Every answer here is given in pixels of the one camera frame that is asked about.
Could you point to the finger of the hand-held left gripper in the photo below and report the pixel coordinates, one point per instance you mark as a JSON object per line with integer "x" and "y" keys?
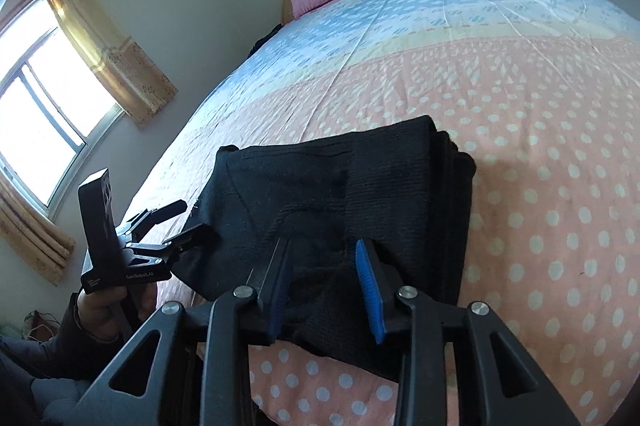
{"x": 155, "y": 216}
{"x": 175, "y": 246}

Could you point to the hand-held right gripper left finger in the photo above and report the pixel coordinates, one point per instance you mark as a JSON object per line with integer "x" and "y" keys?
{"x": 276, "y": 321}

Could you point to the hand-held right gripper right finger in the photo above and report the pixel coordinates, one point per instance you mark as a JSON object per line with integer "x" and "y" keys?
{"x": 367, "y": 291}

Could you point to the black pants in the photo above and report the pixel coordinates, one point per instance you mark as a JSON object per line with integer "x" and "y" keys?
{"x": 325, "y": 186}

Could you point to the person's left forearm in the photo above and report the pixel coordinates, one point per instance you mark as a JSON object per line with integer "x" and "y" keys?
{"x": 65, "y": 346}

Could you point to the person's left hand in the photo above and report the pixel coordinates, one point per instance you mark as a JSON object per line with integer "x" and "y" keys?
{"x": 95, "y": 306}

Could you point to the yellow patterned curtain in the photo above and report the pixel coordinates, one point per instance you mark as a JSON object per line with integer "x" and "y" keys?
{"x": 115, "y": 51}
{"x": 35, "y": 236}

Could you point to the window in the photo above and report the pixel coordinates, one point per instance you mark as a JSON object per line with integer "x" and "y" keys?
{"x": 40, "y": 116}

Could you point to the person's leg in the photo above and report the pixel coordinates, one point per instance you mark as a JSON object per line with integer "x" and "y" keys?
{"x": 30, "y": 401}

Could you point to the dark cloth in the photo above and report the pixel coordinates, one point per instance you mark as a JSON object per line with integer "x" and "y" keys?
{"x": 265, "y": 38}

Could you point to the polka dot bed sheet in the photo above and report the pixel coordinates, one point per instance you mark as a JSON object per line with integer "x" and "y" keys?
{"x": 525, "y": 106}

